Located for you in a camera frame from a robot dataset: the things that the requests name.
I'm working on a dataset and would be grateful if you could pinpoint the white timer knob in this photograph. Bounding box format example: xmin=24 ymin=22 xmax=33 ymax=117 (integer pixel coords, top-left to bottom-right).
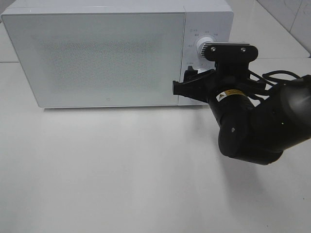
xmin=197 ymin=68 xmax=207 ymax=74

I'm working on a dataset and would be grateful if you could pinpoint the white microwave door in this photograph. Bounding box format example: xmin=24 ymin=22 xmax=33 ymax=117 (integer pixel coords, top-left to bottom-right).
xmin=2 ymin=13 xmax=184 ymax=108

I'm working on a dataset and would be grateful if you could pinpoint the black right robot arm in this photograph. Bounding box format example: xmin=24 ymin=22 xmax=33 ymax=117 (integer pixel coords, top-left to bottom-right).
xmin=173 ymin=67 xmax=311 ymax=165

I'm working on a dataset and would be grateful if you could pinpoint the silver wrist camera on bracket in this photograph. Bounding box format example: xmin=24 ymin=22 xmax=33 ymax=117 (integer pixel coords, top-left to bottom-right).
xmin=200 ymin=42 xmax=259 ymax=74

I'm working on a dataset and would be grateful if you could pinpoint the upper white power knob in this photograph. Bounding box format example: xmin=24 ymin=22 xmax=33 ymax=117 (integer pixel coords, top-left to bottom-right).
xmin=196 ymin=35 xmax=214 ymax=57

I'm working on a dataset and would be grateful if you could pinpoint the white microwave oven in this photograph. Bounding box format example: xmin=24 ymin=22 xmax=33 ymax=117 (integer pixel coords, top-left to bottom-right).
xmin=1 ymin=0 xmax=234 ymax=106

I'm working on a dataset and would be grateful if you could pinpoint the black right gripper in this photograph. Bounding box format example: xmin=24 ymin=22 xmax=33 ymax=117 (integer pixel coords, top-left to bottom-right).
xmin=173 ymin=66 xmax=251 ymax=104

